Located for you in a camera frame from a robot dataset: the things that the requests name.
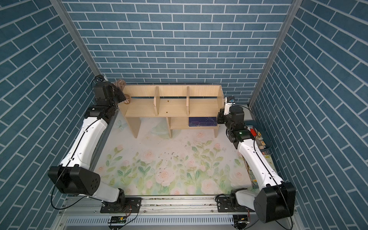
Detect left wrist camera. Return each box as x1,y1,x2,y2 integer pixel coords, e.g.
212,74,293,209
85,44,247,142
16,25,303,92
93,75,106,84

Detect light wooden bookshelf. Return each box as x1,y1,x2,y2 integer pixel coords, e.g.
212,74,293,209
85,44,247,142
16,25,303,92
118,85,224,138

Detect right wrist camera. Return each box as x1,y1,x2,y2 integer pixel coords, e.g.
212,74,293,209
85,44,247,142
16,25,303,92
224,96,235,115

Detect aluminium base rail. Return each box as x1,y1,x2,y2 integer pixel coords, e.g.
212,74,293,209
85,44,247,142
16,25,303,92
51,195,300,230

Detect dark blue book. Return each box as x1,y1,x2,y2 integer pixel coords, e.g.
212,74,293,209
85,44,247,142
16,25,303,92
188,117,218,127

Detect green circuit board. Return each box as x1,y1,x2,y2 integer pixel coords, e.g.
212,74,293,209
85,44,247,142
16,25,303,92
108,216,127,225

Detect floral table mat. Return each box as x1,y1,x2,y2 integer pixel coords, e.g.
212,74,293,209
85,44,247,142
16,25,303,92
94,115,258,196

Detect teal storage basket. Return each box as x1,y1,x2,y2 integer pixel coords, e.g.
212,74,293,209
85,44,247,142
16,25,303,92
244,120,272,152

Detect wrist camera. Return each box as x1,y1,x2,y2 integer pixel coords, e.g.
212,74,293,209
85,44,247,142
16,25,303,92
93,75,106,84
224,96,235,115

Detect illustrated children's book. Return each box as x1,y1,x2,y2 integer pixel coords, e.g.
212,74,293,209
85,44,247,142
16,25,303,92
241,150,276,189

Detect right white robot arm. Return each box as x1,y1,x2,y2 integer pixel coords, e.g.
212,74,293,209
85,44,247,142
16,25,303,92
217,103,296,223

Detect red box in basket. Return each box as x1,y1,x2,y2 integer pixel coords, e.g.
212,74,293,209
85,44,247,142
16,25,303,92
250,128,258,138

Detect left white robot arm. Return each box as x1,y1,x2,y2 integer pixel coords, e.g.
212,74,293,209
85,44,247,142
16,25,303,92
48,80,126,206

